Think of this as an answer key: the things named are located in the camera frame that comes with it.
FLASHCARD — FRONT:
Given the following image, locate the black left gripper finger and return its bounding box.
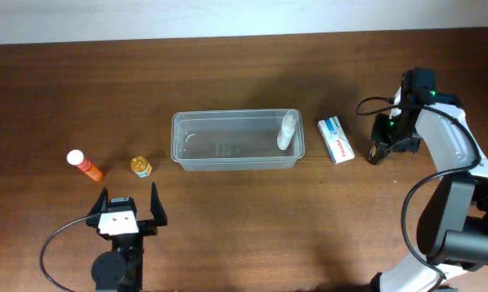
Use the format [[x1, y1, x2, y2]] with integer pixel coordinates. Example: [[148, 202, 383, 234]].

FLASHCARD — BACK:
[[88, 187, 109, 216], [150, 182, 168, 226]]

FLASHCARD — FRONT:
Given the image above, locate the white blue medicine box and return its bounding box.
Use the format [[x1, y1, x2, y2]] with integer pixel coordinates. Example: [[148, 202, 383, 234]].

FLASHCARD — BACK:
[[318, 116, 355, 164]]

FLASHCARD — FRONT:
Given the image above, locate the clear plastic container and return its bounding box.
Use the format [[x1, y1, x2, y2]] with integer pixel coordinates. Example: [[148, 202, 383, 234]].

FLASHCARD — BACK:
[[170, 109, 305, 171]]

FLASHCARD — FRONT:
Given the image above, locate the white spray bottle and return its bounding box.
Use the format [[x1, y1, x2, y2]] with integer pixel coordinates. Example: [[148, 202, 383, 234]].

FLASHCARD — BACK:
[[277, 111, 298, 151]]

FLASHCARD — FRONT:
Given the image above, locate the dark bottle white cap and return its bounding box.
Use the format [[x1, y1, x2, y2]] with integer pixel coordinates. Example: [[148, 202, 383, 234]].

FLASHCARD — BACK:
[[368, 144, 378, 165]]

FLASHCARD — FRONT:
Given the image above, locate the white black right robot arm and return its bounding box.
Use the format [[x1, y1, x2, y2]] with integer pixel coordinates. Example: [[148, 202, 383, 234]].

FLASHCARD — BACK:
[[368, 67, 488, 291]]

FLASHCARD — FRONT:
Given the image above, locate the small gold lid balm jar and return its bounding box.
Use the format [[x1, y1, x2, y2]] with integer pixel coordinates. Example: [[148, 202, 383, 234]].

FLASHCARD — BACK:
[[131, 157, 152, 178]]

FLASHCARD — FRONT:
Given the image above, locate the orange tablet tube white cap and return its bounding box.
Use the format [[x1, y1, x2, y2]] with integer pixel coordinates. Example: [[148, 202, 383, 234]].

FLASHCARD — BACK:
[[66, 149, 104, 182]]

